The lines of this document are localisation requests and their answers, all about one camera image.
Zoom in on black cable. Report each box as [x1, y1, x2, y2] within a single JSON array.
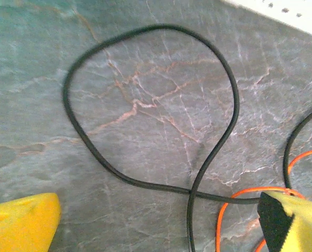
[[283, 104, 312, 190], [62, 23, 263, 252]]

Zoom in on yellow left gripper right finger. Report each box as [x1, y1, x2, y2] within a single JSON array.
[[257, 191, 312, 252]]

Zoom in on orange cable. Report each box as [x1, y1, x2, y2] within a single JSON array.
[[215, 148, 312, 252]]

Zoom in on white perforated plastic basket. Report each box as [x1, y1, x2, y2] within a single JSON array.
[[220, 0, 312, 40]]

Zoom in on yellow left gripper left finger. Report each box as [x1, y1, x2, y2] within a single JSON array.
[[0, 192, 62, 252]]

